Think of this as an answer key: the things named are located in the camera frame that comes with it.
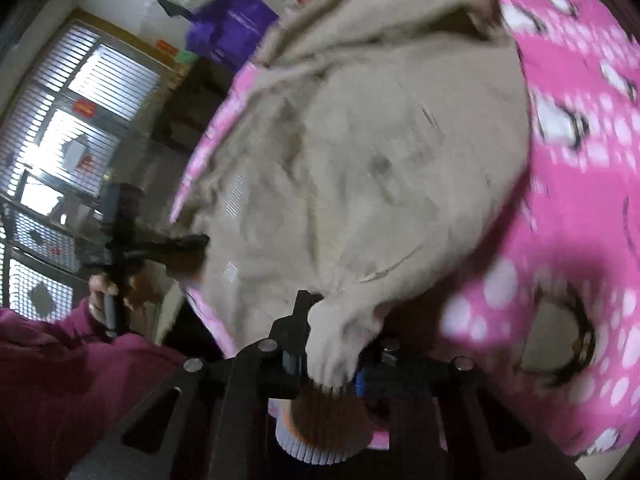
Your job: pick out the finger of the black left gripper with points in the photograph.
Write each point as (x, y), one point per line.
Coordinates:
(162, 250)

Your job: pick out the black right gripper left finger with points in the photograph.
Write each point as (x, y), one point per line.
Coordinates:
(209, 421)

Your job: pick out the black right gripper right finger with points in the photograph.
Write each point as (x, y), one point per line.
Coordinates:
(445, 421)

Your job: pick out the beige zip-up jacket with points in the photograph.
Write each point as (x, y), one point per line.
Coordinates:
(379, 141)

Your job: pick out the left hand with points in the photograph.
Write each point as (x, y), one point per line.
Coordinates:
(142, 297)

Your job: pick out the window with white grille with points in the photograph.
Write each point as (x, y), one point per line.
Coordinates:
(76, 121)

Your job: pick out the pink penguin quilt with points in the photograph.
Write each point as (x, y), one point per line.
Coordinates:
(548, 302)

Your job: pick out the dark wooden side table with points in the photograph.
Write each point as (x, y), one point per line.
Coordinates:
(165, 133)

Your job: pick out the purple tote bag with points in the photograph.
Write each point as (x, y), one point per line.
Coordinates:
(228, 32)

